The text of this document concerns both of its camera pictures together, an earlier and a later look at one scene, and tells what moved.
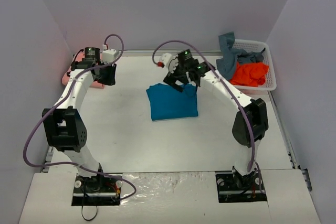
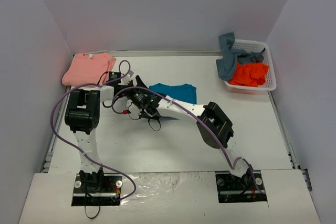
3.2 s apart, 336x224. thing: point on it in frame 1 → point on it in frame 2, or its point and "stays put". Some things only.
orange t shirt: [250, 74] stays put
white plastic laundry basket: [269, 84] stays put
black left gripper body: [108, 75] → [132, 86]
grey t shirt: [231, 57] stays put
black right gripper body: [175, 77] → [139, 109]
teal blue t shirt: [166, 102] stays put
